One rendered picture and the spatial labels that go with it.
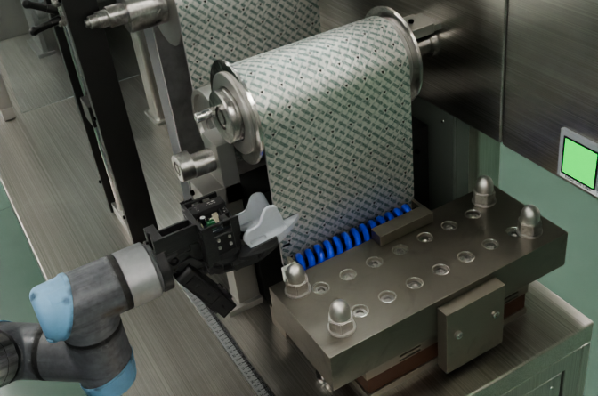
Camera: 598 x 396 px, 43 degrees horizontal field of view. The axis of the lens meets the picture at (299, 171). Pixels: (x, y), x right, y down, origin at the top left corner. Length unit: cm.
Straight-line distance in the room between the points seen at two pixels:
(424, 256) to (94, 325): 45
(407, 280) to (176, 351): 37
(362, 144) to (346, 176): 5
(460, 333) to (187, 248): 38
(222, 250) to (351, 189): 22
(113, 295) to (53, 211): 63
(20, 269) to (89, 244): 159
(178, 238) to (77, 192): 66
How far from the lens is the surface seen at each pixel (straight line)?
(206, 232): 96
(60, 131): 186
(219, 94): 99
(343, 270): 106
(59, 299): 96
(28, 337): 107
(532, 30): 99
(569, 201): 296
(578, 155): 99
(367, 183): 111
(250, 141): 98
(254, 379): 112
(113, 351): 101
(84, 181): 163
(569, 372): 123
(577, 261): 270
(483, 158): 146
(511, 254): 109
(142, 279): 96
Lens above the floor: 173
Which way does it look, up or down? 33 degrees down
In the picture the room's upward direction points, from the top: 8 degrees counter-clockwise
